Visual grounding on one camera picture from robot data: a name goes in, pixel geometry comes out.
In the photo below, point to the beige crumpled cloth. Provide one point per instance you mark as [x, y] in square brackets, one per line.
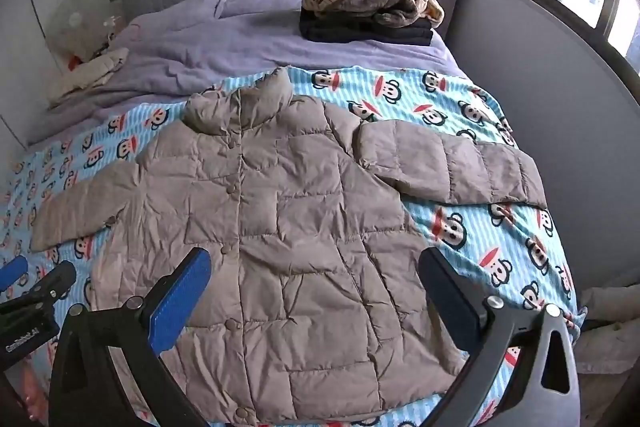
[610, 332]

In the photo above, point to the grey-brown puffer jacket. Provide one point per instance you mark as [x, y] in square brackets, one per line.
[300, 217]

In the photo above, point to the blue striped monkey-print blanket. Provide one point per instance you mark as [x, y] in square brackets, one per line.
[500, 247]

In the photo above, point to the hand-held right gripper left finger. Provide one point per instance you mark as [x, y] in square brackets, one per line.
[184, 294]

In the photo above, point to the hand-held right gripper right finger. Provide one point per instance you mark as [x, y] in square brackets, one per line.
[447, 289]

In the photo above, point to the cream fluffy cloth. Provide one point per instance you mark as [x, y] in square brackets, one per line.
[87, 74]

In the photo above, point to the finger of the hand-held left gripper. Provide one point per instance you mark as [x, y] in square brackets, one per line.
[52, 284]
[12, 273]

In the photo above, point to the purple duvet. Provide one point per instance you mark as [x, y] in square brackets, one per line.
[210, 52]

